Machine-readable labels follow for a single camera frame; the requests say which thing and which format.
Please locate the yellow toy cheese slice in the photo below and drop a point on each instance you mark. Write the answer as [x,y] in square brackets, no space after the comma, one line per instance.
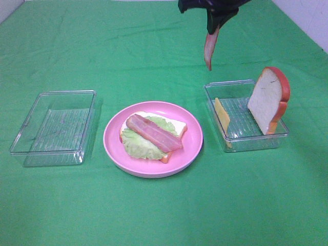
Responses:
[224,120]

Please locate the clear plastic tray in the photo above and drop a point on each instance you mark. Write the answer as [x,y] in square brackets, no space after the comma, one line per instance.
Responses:
[56,130]
[243,133]

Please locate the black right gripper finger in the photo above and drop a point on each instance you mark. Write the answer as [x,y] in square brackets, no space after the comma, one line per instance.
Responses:
[216,19]

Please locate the right clear plastic tray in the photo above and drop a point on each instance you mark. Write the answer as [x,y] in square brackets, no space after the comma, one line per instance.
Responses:
[243,133]

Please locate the toy bread slice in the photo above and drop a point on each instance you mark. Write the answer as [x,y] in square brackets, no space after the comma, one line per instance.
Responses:
[269,99]
[180,126]

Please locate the pink round plate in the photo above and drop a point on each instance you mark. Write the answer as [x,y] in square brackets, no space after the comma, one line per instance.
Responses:
[192,141]

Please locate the green tablecloth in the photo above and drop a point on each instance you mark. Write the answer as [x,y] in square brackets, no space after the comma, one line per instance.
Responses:
[130,52]

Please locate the toy bacon strip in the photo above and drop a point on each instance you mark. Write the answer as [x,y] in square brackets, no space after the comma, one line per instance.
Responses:
[163,133]
[209,47]

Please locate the left clear plastic tray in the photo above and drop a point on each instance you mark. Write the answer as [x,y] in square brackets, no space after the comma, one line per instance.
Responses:
[56,130]

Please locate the green lettuce leaf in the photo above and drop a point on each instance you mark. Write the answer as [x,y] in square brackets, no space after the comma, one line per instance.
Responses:
[139,146]

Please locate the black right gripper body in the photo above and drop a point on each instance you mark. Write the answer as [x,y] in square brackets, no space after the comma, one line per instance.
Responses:
[216,5]

